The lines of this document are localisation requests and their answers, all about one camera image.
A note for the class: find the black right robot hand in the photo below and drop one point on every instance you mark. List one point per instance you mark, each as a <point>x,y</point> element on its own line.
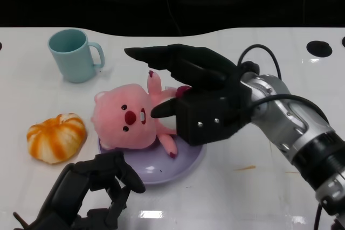
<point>207,111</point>

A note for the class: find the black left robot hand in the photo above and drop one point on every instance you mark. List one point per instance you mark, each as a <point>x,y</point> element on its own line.
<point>70,192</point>

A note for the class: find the pink plush doll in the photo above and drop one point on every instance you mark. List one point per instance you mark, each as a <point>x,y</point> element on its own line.
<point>121,122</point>

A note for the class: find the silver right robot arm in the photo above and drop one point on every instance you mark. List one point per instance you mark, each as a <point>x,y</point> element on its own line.
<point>296,127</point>

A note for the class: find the lavender plate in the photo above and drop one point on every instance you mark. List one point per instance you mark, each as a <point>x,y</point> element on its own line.
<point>172,168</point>

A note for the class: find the orange white pumpkin toy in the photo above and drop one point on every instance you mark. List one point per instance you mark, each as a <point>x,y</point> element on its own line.
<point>54,138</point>

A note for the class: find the small orange scrap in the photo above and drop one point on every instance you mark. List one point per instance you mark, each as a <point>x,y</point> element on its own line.
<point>244,167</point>

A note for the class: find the teal mug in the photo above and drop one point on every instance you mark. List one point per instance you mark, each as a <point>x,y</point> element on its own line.
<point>72,63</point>

